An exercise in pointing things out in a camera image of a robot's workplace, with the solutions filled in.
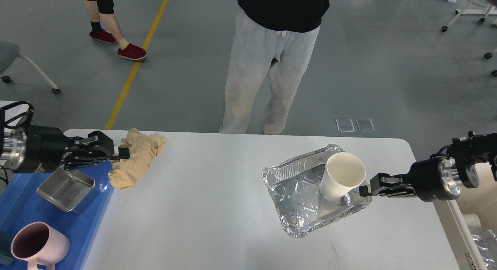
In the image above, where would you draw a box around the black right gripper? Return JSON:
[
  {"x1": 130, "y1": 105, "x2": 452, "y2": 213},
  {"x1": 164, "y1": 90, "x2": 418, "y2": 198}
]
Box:
[{"x1": 359, "y1": 157, "x2": 462, "y2": 202}]

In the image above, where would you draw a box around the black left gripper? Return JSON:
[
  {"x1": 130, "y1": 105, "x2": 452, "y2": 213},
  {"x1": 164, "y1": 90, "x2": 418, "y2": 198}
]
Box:
[{"x1": 1, "y1": 125, "x2": 131, "y2": 173}]

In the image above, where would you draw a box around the small stainless steel tray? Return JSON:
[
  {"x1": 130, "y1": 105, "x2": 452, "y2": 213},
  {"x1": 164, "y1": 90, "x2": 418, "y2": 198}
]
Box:
[{"x1": 36, "y1": 167, "x2": 98, "y2": 214}]

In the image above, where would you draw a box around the white paper cup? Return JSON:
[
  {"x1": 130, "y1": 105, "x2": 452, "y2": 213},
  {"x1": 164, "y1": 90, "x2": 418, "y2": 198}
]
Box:
[{"x1": 319, "y1": 152, "x2": 366, "y2": 201}]

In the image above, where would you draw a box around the pink mug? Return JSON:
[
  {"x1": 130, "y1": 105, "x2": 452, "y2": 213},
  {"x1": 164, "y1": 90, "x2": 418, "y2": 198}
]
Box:
[{"x1": 10, "y1": 221, "x2": 70, "y2": 270}]

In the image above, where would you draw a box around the aluminium foil container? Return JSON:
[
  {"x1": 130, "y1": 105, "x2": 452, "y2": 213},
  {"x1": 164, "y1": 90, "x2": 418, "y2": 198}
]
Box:
[{"x1": 262, "y1": 144, "x2": 372, "y2": 238}]

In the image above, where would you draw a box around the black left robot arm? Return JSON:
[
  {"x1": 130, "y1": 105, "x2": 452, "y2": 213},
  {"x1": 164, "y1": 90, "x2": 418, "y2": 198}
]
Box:
[{"x1": 1, "y1": 101, "x2": 131, "y2": 173}]

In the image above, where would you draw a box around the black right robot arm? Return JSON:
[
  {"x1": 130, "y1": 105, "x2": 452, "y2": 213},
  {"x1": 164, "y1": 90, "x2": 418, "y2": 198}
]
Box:
[{"x1": 359, "y1": 131, "x2": 497, "y2": 202}]

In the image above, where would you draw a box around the right clear floor plate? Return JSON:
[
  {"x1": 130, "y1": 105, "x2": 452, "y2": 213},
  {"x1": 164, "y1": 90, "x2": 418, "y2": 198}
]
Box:
[{"x1": 355, "y1": 119, "x2": 375, "y2": 132}]

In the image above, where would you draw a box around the clear floor plate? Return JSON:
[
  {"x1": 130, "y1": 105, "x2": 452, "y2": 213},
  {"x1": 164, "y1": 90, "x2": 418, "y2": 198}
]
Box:
[
  {"x1": 335, "y1": 118, "x2": 355, "y2": 132},
  {"x1": 355, "y1": 119, "x2": 375, "y2": 132}
]

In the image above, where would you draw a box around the left clear floor plate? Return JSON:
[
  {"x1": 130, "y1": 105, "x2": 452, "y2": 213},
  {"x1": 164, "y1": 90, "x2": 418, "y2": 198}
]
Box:
[{"x1": 335, "y1": 118, "x2": 355, "y2": 132}]

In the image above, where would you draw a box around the blue plastic tray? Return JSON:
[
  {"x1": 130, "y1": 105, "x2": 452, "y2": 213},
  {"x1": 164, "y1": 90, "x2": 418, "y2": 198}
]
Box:
[{"x1": 0, "y1": 162, "x2": 114, "y2": 270}]

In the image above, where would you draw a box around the beige plastic bin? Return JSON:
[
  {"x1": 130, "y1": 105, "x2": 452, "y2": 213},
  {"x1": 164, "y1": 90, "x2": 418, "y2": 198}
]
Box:
[{"x1": 433, "y1": 163, "x2": 497, "y2": 270}]

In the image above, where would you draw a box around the grey office chair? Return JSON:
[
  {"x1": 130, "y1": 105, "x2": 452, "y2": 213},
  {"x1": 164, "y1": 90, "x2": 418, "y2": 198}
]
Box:
[{"x1": 0, "y1": 41, "x2": 62, "y2": 95}]

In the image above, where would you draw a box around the teal sponge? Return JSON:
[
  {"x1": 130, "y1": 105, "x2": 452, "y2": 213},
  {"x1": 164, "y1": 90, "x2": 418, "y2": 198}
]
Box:
[{"x1": 0, "y1": 232, "x2": 14, "y2": 266}]

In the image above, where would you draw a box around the person in red shoes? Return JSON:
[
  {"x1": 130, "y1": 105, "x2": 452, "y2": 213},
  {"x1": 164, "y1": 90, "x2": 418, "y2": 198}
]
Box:
[{"x1": 84, "y1": 0, "x2": 147, "y2": 61}]

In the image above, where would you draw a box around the black caster wheel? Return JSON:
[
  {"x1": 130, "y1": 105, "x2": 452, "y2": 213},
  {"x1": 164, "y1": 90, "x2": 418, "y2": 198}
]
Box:
[{"x1": 483, "y1": 48, "x2": 497, "y2": 77}]

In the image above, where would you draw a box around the person in black top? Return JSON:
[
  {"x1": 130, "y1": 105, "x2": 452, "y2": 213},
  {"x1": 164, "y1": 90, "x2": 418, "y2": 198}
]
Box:
[{"x1": 219, "y1": 0, "x2": 330, "y2": 135}]

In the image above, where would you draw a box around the white wheeled furniture frame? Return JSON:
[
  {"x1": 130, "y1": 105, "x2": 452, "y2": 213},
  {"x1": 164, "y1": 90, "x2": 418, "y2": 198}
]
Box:
[{"x1": 441, "y1": 0, "x2": 497, "y2": 32}]

